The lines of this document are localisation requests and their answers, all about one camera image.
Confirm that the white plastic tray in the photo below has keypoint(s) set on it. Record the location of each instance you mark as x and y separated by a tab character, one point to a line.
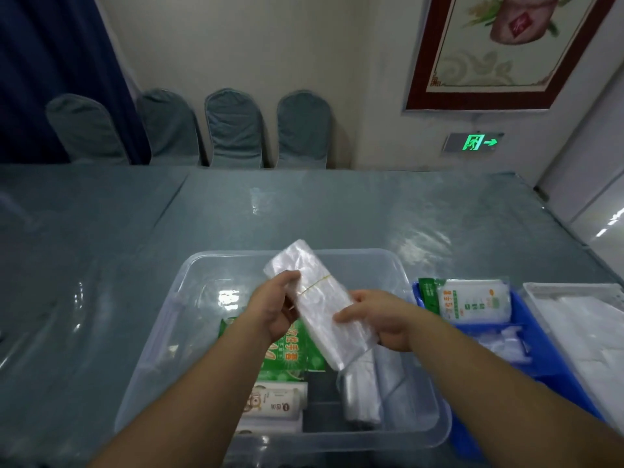
580	331

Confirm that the person's right thumb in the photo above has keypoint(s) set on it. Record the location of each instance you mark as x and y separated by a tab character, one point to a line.
352	314

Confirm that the person's right hand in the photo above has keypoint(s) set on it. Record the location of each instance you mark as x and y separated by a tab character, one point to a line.
385	319

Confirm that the clear plastic bag roll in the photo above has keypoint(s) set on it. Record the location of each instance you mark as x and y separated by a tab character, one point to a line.
360	394

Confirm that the person's left forearm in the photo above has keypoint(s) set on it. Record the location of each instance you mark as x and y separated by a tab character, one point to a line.
195	399

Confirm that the person's left hand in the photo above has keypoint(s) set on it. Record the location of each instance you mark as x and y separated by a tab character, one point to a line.
271	305

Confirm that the person's right forearm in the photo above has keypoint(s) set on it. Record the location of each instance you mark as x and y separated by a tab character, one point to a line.
492	399

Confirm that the clear plastic bag bundle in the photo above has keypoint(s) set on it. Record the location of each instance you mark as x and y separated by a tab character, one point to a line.
317	299

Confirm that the clear plastic storage bin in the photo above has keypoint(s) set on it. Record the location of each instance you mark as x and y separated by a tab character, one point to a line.
243	307

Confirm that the green glove packet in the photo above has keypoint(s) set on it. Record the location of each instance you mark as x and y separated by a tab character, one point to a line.
297	353

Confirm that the clear plastic table cover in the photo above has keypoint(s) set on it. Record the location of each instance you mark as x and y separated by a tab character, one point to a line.
312	229

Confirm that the white printed packet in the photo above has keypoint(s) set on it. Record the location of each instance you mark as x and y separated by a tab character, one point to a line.
275	402

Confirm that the white folded plastic bags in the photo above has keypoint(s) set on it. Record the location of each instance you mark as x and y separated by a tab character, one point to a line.
590	336

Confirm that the person's left thumb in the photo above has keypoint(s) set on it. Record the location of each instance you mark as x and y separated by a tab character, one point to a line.
285	278

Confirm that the green exit sign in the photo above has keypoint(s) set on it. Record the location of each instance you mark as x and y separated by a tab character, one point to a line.
473	142

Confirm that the grey covered chair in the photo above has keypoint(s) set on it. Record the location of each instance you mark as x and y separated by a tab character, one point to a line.
85	129
303	129
234	126
168	126

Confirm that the clear plastic bags pile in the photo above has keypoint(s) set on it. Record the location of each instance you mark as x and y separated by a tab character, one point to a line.
504	341

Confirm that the dark blue curtain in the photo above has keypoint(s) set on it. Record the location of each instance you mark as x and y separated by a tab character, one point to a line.
53	73

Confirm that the blue plastic bin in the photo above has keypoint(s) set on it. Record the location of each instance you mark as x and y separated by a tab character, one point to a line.
536	355

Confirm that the red framed flower painting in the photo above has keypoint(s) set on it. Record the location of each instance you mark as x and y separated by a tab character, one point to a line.
507	48

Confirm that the white green-labelled glove packet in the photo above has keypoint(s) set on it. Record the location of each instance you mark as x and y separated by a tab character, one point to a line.
468	299

